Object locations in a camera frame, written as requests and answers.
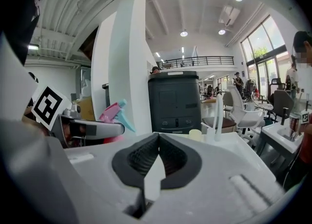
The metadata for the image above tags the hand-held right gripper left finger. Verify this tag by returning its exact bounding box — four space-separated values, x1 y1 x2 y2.
65 132 160 224

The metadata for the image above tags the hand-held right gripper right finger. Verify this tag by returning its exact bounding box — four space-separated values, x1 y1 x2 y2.
146 132 285 224

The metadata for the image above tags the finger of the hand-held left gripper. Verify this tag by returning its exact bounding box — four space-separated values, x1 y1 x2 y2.
95 122 126 138

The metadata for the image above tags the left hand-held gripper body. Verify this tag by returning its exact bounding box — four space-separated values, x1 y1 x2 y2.
31 85 98 149

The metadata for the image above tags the pink spray bottle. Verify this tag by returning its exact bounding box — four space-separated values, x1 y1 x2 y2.
98 98 137 144

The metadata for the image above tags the cardboard box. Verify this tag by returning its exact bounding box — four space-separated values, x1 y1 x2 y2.
74 96 96 122

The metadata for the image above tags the beige cup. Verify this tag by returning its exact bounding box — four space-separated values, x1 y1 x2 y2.
189 129 202 141

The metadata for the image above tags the white sink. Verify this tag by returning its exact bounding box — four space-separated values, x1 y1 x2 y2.
168 131 242 146
260 117 308 154

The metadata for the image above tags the brown seat stool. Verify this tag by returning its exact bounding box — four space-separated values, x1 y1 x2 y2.
201 116 237 134

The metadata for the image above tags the white curved faucet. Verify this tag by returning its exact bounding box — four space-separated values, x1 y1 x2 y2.
201 93 224 143

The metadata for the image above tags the dark grey cabinet machine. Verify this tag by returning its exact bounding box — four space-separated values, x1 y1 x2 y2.
147 71 202 135

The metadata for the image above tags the white office chair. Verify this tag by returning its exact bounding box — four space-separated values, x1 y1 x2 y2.
227 85 267 143

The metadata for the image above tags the person's black shirt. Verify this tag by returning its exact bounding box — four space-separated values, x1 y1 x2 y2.
0 0 53 67

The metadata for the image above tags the black balcony railing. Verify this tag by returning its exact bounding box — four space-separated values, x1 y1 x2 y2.
156 56 235 70

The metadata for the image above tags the black office chair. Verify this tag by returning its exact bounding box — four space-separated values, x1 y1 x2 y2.
267 77 296 124

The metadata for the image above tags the ceiling air conditioner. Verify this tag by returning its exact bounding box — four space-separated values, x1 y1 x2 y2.
218 4 241 27

